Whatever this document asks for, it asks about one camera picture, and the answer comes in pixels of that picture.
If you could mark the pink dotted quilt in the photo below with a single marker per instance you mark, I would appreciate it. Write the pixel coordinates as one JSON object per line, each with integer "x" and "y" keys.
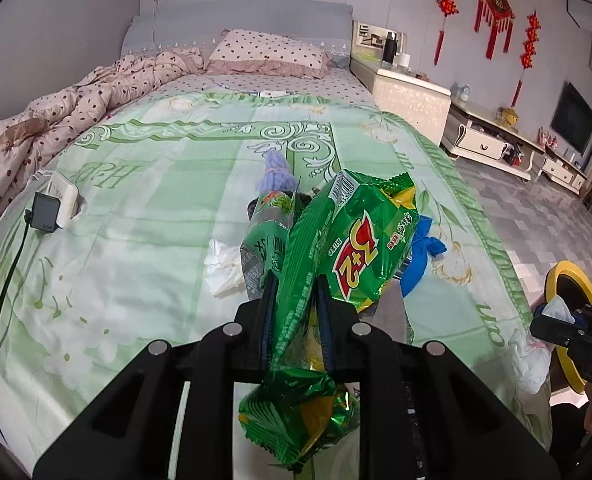
{"x": 75, "y": 105}

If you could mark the yellow toy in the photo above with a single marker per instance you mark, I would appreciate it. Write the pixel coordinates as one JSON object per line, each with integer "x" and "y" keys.
{"x": 509, "y": 117}

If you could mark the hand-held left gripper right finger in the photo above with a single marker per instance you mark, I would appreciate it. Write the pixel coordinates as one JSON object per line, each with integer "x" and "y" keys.
{"x": 324, "y": 312}

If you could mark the green snack packet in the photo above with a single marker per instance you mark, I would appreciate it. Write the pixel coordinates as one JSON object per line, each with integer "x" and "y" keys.
{"x": 361, "y": 240}

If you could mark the blue cloth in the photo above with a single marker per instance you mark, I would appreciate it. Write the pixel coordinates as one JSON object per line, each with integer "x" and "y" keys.
{"x": 421, "y": 255}

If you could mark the black thermos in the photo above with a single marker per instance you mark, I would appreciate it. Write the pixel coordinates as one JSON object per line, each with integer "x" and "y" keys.
{"x": 390, "y": 50}

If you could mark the red diamond tassel decoration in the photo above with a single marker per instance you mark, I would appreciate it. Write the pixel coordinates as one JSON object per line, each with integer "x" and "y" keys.
{"x": 496, "y": 5}

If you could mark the white nightstand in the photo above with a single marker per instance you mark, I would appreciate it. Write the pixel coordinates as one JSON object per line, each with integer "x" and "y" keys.
{"x": 411, "y": 100}

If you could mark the small black device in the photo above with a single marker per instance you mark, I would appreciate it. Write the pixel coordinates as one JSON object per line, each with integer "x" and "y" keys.
{"x": 43, "y": 212}

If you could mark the pink dotted pillow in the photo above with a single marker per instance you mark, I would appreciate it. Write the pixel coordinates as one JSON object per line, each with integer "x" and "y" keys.
{"x": 266, "y": 52}

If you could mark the red black clutter under table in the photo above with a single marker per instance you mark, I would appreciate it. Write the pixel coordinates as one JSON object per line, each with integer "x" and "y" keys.
{"x": 515, "y": 154}

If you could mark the small white item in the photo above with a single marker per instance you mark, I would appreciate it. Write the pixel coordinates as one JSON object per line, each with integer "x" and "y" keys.
{"x": 272, "y": 94}

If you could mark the white TV cabinet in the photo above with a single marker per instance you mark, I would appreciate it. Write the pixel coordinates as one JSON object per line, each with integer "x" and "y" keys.
{"x": 561, "y": 172}
{"x": 476, "y": 142}

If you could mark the white tissue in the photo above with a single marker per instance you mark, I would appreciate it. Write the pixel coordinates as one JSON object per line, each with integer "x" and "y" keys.
{"x": 528, "y": 360}
{"x": 223, "y": 270}
{"x": 558, "y": 308}

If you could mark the grey bed headboard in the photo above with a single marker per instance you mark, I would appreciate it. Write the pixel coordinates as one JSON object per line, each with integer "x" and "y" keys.
{"x": 251, "y": 20}

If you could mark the white power adapter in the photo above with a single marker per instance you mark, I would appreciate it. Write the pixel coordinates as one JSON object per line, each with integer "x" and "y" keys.
{"x": 65, "y": 195}

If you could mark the green label plastic bottle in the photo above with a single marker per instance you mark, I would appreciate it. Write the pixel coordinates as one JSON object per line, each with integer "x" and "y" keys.
{"x": 263, "y": 245}

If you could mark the green floral blanket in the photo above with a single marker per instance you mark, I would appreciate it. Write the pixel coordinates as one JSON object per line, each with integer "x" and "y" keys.
{"x": 150, "y": 210}

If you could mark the black flat television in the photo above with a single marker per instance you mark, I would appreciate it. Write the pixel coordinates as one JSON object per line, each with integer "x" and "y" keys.
{"x": 573, "y": 117}

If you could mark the pink figurines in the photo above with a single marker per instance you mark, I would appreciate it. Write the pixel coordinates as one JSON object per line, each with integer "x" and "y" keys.
{"x": 547, "y": 137}

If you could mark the small clear bottle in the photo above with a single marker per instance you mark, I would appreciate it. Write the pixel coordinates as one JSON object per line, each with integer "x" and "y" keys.
{"x": 463, "y": 93}

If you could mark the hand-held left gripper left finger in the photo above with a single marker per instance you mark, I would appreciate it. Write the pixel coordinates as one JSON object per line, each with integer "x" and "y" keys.
{"x": 271, "y": 315}

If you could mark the purple knitted pouch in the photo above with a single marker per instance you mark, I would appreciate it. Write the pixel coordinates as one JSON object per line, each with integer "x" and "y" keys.
{"x": 276, "y": 172}

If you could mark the yellow trash bin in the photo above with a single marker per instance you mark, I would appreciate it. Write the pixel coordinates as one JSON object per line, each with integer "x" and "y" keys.
{"x": 556, "y": 280}

